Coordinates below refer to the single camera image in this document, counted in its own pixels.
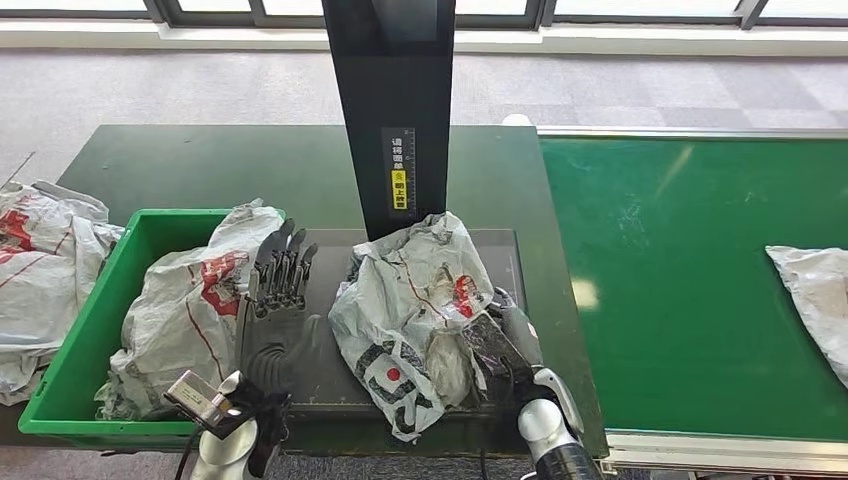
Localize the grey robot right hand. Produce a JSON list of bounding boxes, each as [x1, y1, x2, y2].
[[490, 286, 545, 372]]

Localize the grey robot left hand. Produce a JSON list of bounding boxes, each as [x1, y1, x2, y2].
[[237, 218, 323, 393]]

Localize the black yellow label sticker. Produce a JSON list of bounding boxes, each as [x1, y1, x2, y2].
[[380, 127, 418, 219]]

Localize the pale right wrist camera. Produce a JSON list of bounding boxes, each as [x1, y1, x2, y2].
[[460, 311, 535, 393]]

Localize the green plastic crate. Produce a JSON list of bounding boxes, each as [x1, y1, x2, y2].
[[18, 209, 290, 452]]

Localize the dark green table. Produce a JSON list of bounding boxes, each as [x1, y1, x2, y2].
[[0, 124, 610, 460]]

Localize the thin dark rod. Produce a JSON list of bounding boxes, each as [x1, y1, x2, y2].
[[2, 151, 36, 187]]

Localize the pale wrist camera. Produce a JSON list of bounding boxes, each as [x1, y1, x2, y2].
[[460, 311, 535, 393], [162, 369, 234, 430]]

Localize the flat pale grey parcel bag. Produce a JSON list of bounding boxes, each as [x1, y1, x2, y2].
[[764, 245, 848, 391]]

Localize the black inbound scanner machine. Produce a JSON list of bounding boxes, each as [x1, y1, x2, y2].
[[250, 0, 529, 427]]

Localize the green conveyor belt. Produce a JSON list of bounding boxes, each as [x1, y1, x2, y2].
[[539, 137, 848, 443]]

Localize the white parcel bag brown patch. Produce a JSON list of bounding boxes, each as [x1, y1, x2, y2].
[[327, 211, 506, 444]]

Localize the dark window frame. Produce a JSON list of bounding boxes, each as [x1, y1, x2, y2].
[[0, 0, 848, 28]]

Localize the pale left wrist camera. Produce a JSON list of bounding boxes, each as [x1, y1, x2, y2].
[[162, 369, 234, 430]]

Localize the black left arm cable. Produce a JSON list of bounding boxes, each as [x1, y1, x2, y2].
[[172, 427, 204, 480]]

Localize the white red-printed bag pile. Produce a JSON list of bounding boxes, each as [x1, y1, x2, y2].
[[0, 179, 126, 407]]

